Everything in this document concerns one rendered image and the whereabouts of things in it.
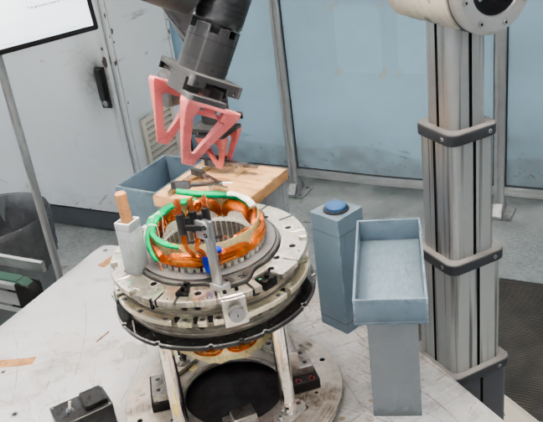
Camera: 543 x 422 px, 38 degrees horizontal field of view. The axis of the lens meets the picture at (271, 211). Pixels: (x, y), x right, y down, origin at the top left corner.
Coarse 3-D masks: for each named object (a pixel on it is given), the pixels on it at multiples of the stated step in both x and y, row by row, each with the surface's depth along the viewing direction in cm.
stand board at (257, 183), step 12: (216, 168) 163; (228, 168) 163; (252, 168) 161; (264, 168) 160; (276, 168) 160; (180, 180) 160; (204, 180) 159; (228, 180) 157; (240, 180) 156; (252, 180) 156; (264, 180) 155; (276, 180) 156; (240, 192) 152; (252, 192) 151; (264, 192) 153; (156, 204) 156
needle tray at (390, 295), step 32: (384, 224) 135; (416, 224) 134; (384, 256) 132; (416, 256) 130; (384, 288) 123; (416, 288) 122; (384, 320) 115; (416, 320) 114; (384, 352) 127; (416, 352) 126; (384, 384) 130; (416, 384) 129
